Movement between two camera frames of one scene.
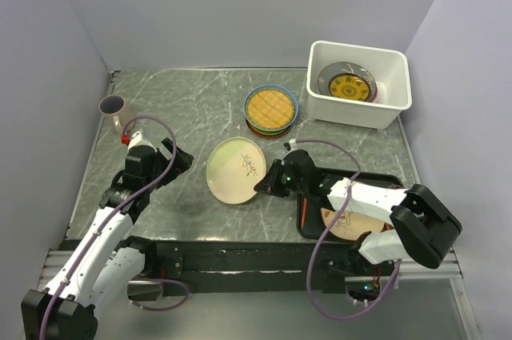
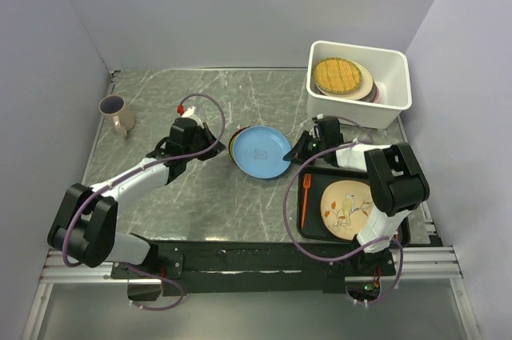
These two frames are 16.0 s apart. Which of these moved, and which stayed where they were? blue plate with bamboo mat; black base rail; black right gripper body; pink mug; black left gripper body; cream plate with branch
Moved: black left gripper body; black right gripper body; cream plate with branch; blue plate with bamboo mat
Stayed: black base rail; pink mug
